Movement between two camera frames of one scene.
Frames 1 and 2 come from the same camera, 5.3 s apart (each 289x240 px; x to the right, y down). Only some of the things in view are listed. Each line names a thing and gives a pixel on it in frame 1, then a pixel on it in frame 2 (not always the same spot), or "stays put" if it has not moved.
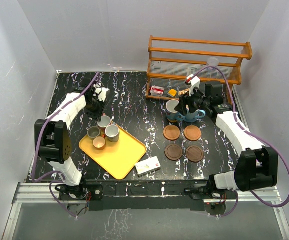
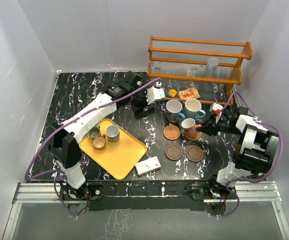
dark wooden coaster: [194, 153] stays put
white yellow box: [148, 166] stays put
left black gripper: [97, 116] to [140, 112]
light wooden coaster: [192, 133] stays put
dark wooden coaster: [173, 152] stays put
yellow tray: [118, 158] stays put
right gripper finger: [181, 107] to [207, 127]
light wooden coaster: [171, 132] stays put
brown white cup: [105, 121] to [190, 127]
